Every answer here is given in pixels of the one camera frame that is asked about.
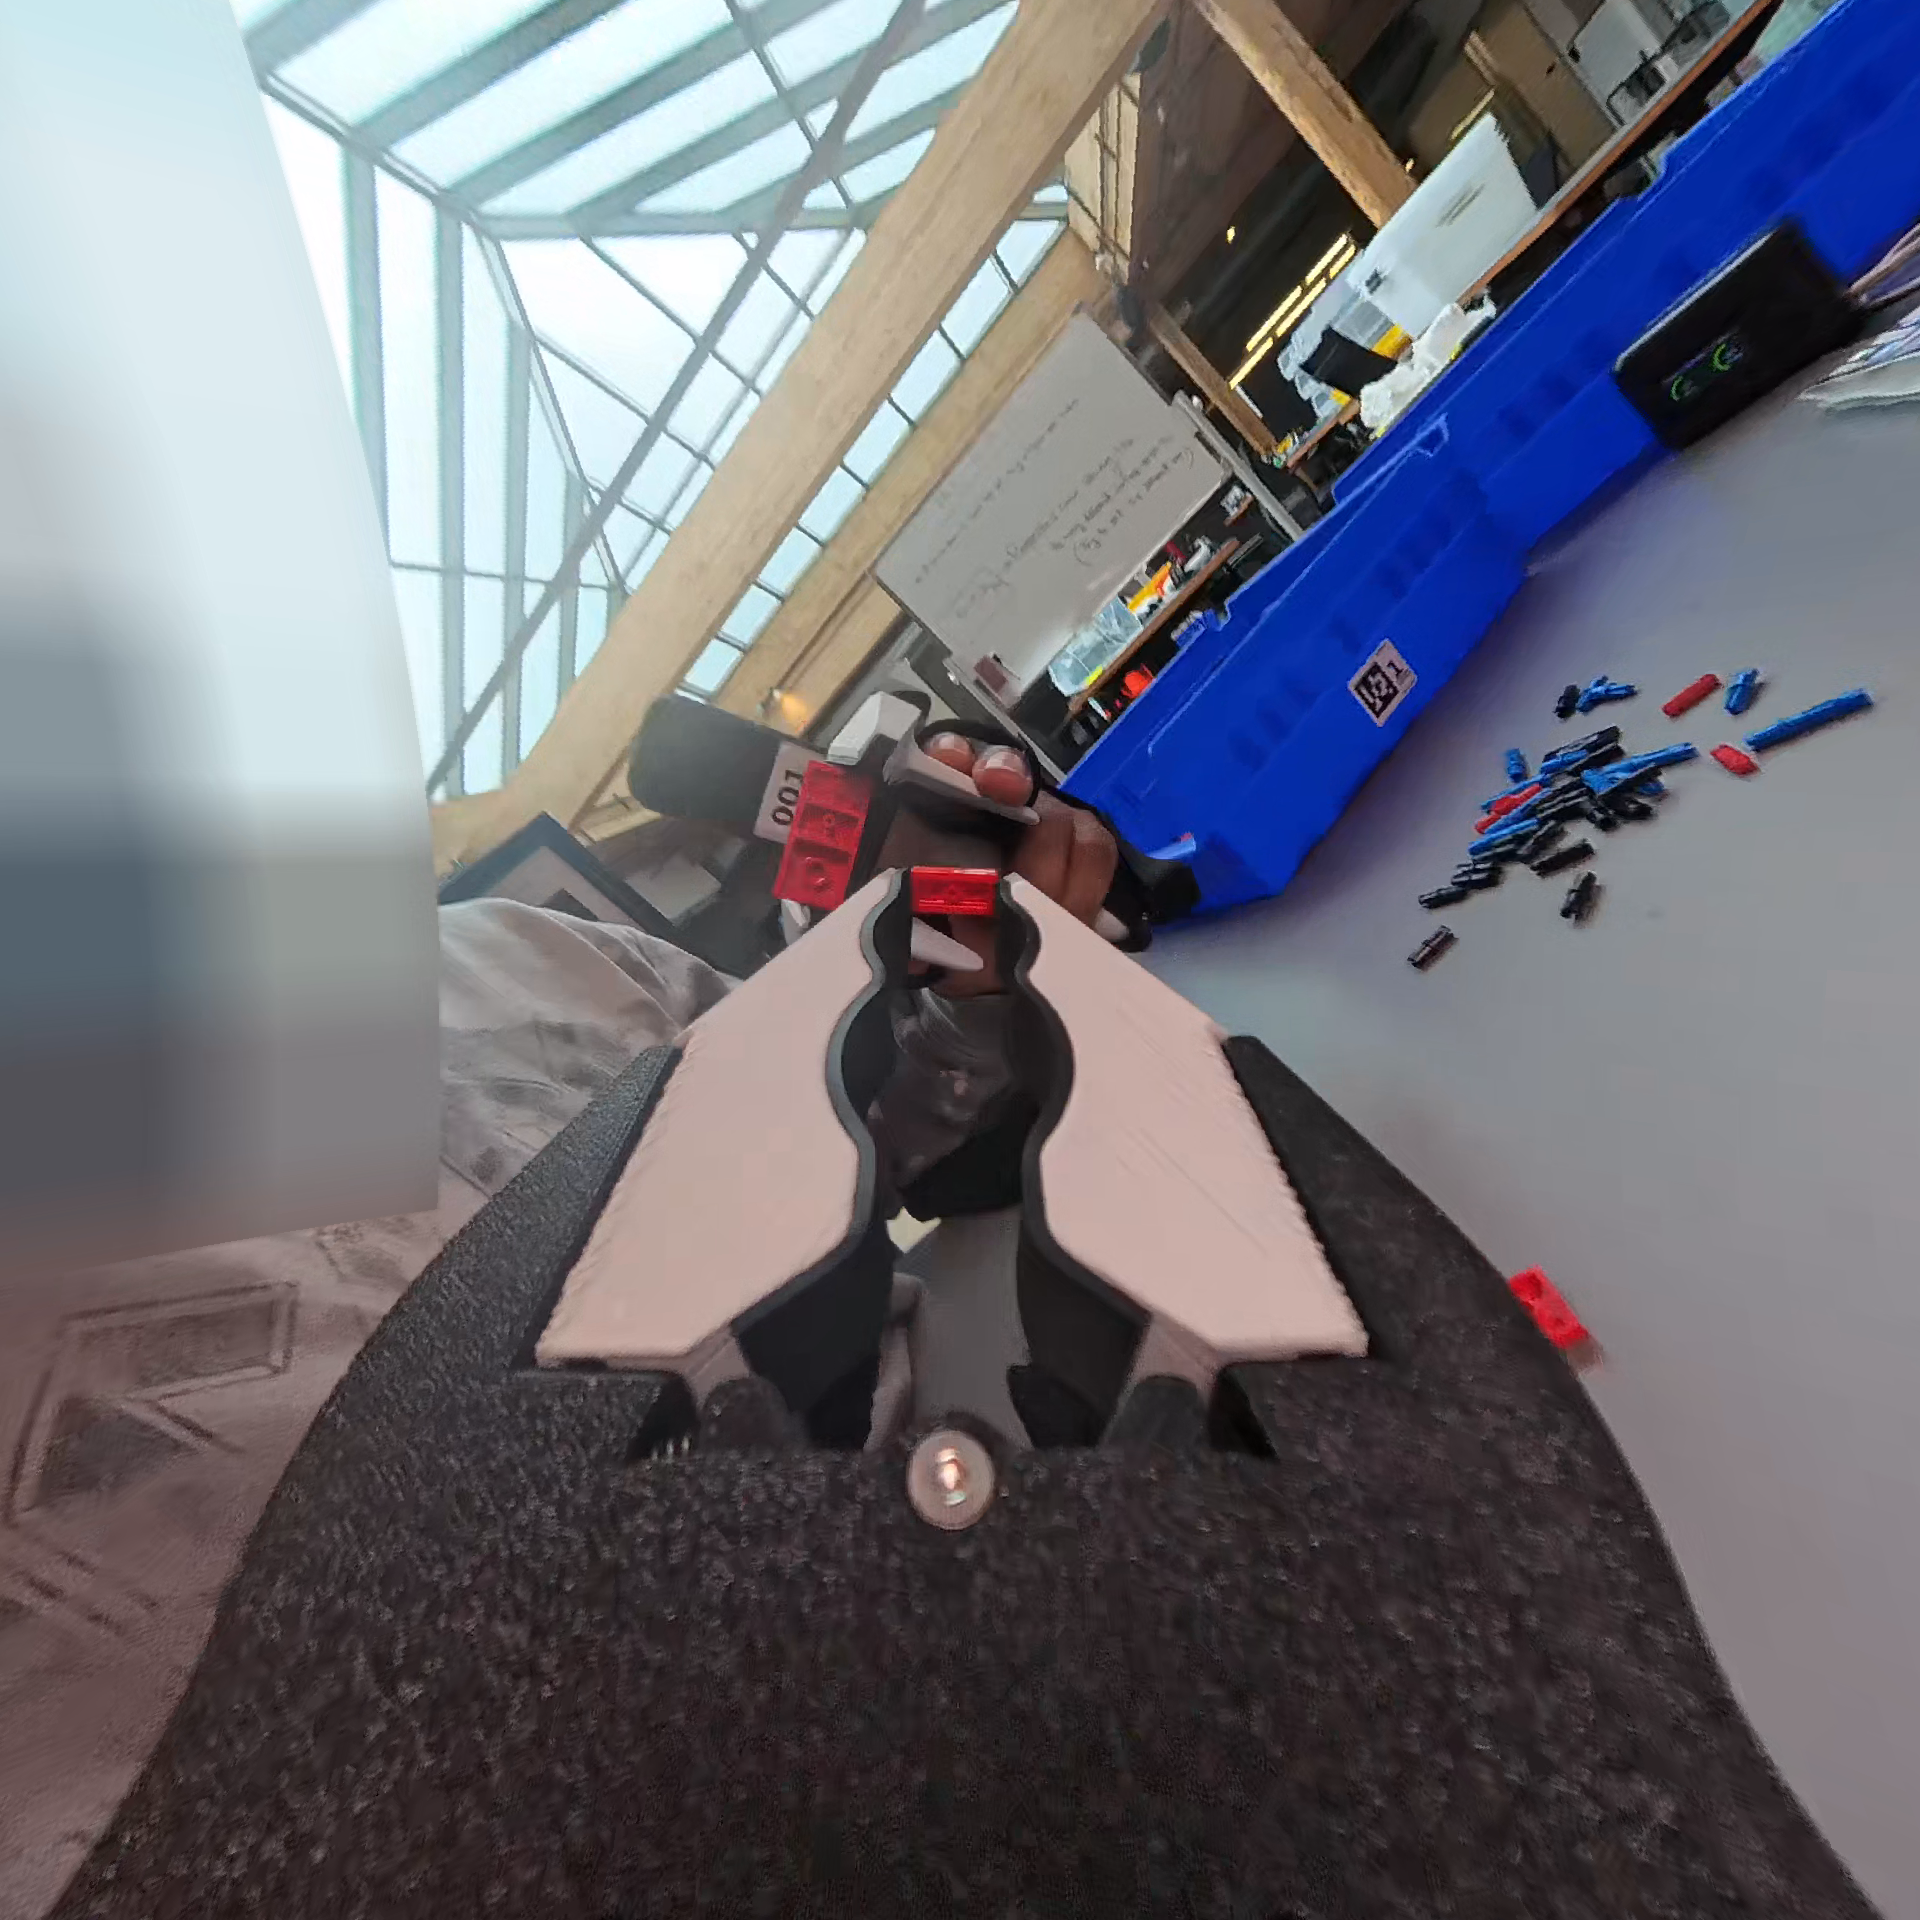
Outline small folded booklet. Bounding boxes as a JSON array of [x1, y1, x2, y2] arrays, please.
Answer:
[[1797, 287, 1920, 415]]

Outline large whiteboard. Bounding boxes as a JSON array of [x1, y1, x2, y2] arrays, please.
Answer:
[[872, 306, 1233, 687]]

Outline small red toy brick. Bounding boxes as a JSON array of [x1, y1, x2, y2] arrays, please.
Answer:
[[1505, 1267, 1602, 1355]]

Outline black framed poster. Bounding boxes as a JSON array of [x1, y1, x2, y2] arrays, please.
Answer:
[[433, 810, 680, 935]]

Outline person's mottled grey clothing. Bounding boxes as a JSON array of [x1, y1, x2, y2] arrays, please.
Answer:
[[0, 895, 740, 1920]]

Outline black power bank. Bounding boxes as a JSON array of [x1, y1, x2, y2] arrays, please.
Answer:
[[1614, 219, 1865, 452]]

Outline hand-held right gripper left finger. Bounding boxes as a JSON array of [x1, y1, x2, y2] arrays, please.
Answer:
[[534, 870, 917, 1452]]

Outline person's left hand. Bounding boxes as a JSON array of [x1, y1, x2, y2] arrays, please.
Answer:
[[874, 723, 1121, 915]]

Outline white storage boxes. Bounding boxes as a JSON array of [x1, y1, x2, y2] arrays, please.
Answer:
[[1270, 113, 1549, 410]]

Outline pile of small toy pins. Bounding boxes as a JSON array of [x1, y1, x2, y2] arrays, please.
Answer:
[[1408, 665, 1877, 972]]

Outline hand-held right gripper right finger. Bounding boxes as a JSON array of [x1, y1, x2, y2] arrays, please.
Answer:
[[998, 881, 1370, 1452]]

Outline grey desk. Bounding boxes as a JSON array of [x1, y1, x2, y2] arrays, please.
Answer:
[[884, 351, 1920, 1920]]

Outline long blue bin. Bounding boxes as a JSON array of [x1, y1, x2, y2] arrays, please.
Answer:
[[1325, 57, 1920, 514]]

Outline red brick assembly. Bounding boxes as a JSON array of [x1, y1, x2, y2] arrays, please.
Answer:
[[769, 758, 874, 906]]

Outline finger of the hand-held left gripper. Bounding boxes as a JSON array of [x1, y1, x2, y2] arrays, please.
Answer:
[[824, 694, 937, 769]]

